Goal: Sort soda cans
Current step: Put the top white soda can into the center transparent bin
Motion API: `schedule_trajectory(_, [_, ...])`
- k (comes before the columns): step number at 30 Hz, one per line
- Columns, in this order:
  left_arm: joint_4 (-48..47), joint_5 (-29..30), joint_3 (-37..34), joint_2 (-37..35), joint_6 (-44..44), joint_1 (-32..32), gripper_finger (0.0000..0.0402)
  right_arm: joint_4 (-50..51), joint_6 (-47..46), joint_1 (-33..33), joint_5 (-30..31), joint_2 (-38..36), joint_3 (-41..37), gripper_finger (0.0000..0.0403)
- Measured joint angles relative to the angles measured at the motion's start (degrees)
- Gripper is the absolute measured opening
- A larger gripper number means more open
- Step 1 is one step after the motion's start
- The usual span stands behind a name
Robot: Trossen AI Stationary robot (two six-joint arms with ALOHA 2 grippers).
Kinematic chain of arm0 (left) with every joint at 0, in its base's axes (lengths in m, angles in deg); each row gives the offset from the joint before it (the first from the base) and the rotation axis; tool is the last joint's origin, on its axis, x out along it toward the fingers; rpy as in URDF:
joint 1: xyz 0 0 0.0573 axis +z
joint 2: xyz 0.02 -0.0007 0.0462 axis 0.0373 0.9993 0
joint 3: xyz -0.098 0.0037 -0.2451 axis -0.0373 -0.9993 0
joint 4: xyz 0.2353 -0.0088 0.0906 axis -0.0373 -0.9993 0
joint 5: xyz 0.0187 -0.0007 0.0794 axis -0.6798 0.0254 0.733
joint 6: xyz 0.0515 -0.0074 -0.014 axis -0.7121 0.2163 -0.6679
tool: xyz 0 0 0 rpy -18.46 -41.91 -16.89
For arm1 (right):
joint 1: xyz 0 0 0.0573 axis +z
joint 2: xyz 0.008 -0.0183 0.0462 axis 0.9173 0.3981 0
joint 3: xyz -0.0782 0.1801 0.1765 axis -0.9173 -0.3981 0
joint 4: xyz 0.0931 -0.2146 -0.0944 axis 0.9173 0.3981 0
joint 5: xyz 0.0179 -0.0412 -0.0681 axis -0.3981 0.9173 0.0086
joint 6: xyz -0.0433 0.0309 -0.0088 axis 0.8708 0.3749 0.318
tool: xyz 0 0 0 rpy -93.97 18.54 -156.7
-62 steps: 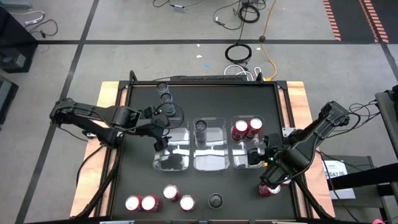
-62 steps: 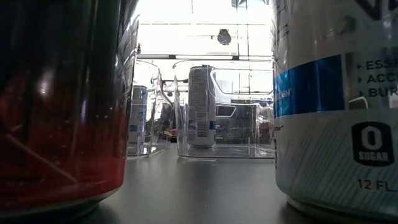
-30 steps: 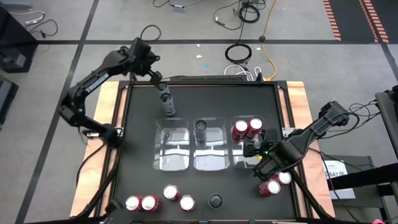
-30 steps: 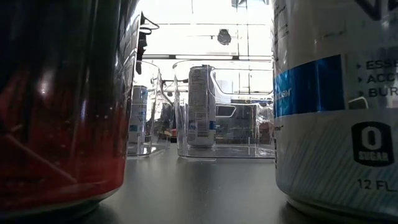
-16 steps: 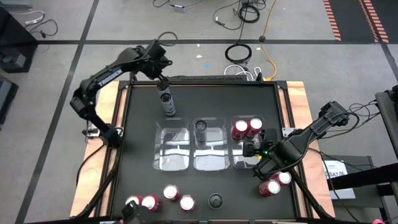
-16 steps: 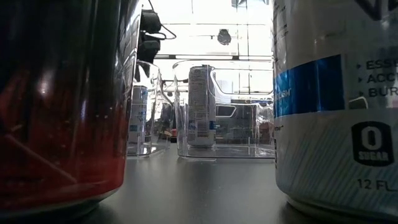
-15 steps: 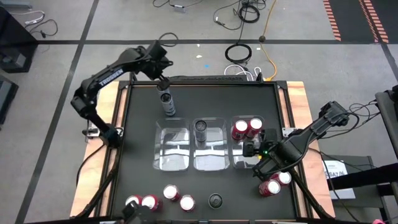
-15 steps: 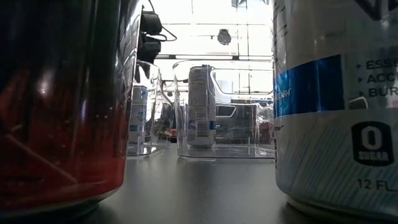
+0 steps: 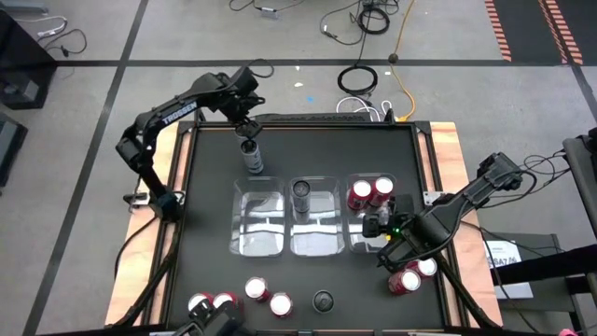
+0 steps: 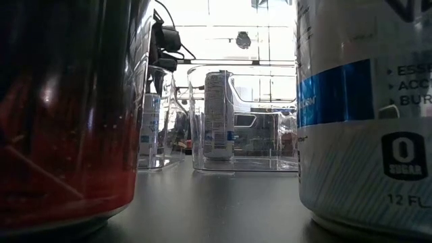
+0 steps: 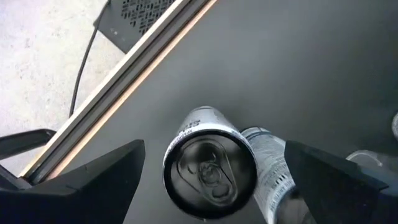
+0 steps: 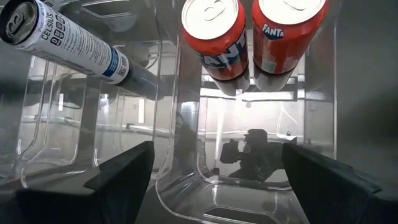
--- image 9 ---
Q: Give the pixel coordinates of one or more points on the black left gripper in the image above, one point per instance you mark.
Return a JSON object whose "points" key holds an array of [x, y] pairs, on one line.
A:
{"points": [[242, 107]]}

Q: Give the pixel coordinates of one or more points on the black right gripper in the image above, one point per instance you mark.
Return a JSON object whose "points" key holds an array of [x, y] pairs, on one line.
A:
{"points": [[392, 224]]}

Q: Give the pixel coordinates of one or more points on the red Fanta strawberry can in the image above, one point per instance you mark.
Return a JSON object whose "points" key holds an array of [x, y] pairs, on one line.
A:
{"points": [[225, 298], [383, 186], [197, 301], [360, 191]]}

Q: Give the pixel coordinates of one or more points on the clear plastic bin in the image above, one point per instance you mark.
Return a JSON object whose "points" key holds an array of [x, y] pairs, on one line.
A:
{"points": [[359, 233], [317, 233], [259, 219]]}

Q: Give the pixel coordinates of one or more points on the red Coca-Cola can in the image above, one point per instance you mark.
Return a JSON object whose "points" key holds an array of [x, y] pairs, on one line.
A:
{"points": [[425, 267], [257, 288], [281, 304], [404, 281]]}

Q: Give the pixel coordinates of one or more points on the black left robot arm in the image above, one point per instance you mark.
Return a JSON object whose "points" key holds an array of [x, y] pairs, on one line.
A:
{"points": [[179, 112]]}

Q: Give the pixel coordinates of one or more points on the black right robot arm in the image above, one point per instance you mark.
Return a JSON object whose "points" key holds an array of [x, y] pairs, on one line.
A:
{"points": [[448, 219]]}

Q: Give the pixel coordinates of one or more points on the black power strip bar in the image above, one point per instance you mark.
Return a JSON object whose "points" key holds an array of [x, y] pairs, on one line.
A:
{"points": [[317, 117]]}

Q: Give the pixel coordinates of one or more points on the light wooden table board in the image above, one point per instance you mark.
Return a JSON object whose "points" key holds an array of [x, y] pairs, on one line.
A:
{"points": [[448, 140]]}

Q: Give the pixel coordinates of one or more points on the white paper label sheet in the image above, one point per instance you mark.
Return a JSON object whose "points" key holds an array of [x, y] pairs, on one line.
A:
{"points": [[501, 252]]}

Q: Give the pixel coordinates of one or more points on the black round floor plug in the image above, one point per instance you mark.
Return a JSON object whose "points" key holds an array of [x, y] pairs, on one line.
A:
{"points": [[393, 58]]}

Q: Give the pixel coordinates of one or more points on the black metal beam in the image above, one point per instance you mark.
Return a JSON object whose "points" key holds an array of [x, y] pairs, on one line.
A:
{"points": [[550, 266]]}

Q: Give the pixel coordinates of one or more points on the grey chair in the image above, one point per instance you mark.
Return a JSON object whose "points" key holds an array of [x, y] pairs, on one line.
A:
{"points": [[583, 177]]}

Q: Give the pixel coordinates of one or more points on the pink object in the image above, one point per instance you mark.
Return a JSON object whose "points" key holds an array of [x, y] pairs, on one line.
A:
{"points": [[568, 332]]}

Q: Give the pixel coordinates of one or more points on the black mat with orange stripes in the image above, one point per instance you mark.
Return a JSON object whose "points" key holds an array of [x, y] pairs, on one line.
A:
{"points": [[522, 28]]}

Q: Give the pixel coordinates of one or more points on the dark grey equipment case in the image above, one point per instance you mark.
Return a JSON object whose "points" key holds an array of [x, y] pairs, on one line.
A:
{"points": [[9, 144]]}

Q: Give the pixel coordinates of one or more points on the black cabinet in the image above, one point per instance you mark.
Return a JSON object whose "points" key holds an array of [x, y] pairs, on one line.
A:
{"points": [[18, 56]]}

